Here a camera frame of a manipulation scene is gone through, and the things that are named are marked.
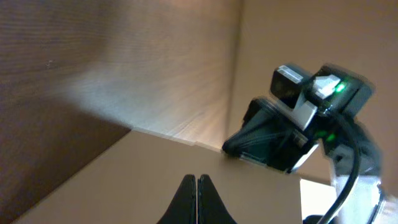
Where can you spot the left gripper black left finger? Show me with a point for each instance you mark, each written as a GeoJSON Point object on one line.
{"type": "Point", "coordinates": [182, 209]}

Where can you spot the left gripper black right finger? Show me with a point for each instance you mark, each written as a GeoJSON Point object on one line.
{"type": "Point", "coordinates": [211, 209]}

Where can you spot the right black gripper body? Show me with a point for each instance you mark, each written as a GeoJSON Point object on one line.
{"type": "Point", "coordinates": [270, 139]}

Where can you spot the brown cardboard box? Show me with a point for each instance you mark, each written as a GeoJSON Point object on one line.
{"type": "Point", "coordinates": [145, 178]}

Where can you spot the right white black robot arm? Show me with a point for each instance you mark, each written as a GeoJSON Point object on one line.
{"type": "Point", "coordinates": [356, 159]}

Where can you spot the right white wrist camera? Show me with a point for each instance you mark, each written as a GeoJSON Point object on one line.
{"type": "Point", "coordinates": [300, 94]}

